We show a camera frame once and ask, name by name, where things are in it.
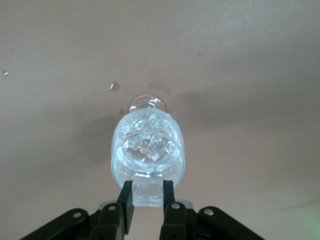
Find brown table cover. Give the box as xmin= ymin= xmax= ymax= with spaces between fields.
xmin=0 ymin=0 xmax=320 ymax=240

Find clear stemmed wine glass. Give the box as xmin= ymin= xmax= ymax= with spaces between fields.
xmin=110 ymin=94 xmax=186 ymax=190

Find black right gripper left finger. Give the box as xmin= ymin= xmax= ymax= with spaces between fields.
xmin=21 ymin=180 xmax=136 ymax=240

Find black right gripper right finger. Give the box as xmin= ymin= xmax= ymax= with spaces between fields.
xmin=159 ymin=179 xmax=266 ymax=240

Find clear ice cube pile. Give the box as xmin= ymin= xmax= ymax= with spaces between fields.
xmin=121 ymin=111 xmax=177 ymax=165

